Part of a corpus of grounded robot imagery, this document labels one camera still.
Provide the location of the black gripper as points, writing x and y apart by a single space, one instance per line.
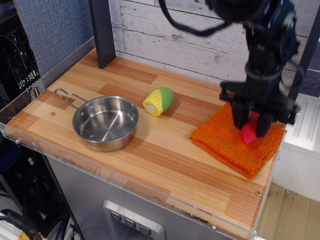
262 94

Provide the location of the red handled grey fork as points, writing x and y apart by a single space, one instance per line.
249 130

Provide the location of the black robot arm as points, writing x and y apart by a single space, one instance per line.
270 28

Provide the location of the orange knitted cloth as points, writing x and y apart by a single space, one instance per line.
220 138

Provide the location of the white side counter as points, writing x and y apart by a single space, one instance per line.
298 167

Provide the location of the yellow green toy corn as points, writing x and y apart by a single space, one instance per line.
158 101

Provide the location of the silver toy cabinet front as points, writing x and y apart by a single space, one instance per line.
104 211

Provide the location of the black equipment rack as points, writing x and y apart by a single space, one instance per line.
18 67

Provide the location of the dark right frame post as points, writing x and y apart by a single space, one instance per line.
308 32

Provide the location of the dark frame post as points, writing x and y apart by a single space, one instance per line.
308 32
103 31

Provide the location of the steel pot with handle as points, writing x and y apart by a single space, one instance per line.
105 123

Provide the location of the dark left frame post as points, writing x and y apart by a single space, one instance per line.
103 31

